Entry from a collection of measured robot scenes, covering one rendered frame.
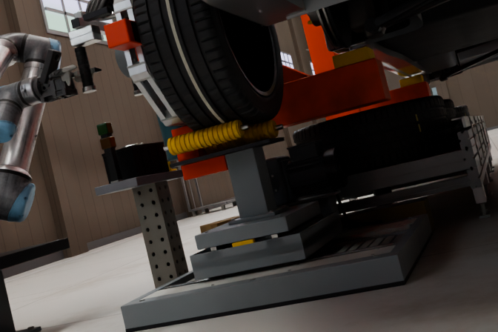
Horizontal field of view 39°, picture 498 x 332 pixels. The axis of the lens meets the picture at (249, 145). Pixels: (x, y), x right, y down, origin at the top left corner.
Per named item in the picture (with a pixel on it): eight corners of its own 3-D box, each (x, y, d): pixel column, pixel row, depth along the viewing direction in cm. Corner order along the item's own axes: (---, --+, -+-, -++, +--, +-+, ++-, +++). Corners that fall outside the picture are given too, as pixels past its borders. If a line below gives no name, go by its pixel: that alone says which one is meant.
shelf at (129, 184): (138, 185, 242) (135, 176, 242) (95, 196, 247) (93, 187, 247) (189, 175, 282) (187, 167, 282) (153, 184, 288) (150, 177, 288)
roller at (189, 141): (247, 135, 213) (243, 116, 214) (162, 158, 223) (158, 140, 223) (253, 135, 219) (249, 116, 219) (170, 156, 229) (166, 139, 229)
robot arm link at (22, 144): (-20, 221, 261) (27, 43, 288) (27, 228, 263) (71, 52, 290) (-28, 210, 247) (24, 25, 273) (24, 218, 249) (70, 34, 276)
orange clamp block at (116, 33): (145, 44, 210) (130, 41, 202) (122, 51, 213) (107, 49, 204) (139, 21, 210) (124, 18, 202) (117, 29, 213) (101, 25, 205)
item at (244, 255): (307, 261, 203) (299, 229, 204) (196, 283, 215) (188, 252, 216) (342, 234, 251) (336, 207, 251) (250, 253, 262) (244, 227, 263)
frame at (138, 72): (159, 122, 209) (118, -53, 212) (141, 127, 212) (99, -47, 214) (226, 121, 261) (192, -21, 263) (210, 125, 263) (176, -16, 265)
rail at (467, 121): (481, 173, 261) (466, 115, 262) (465, 176, 263) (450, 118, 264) (489, 145, 493) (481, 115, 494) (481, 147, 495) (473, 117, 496)
